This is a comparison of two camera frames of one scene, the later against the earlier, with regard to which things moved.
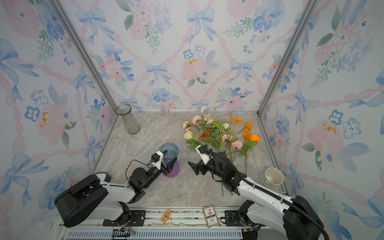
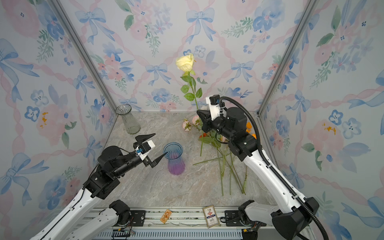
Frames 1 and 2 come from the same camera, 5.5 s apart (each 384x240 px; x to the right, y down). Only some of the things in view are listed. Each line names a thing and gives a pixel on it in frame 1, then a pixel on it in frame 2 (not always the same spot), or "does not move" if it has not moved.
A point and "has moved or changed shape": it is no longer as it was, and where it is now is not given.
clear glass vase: (133, 126) does not move
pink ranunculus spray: (201, 123) does not move
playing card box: (211, 216) does not move
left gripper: (168, 169) -> (147, 162)
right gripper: (196, 168) -> (208, 123)
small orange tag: (166, 216) does not move
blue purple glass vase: (172, 153) has moved or changed shape
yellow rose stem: (188, 135) -> (186, 62)
